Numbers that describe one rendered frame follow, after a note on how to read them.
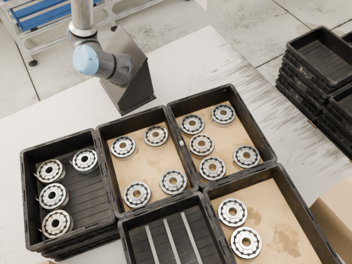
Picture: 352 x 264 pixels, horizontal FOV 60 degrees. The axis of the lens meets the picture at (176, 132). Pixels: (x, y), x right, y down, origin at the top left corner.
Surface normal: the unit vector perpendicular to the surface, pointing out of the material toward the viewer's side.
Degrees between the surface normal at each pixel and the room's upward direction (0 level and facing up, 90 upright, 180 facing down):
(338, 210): 0
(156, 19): 0
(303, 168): 0
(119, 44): 44
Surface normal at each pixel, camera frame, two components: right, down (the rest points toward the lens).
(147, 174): -0.07, -0.54
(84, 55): -0.58, 0.04
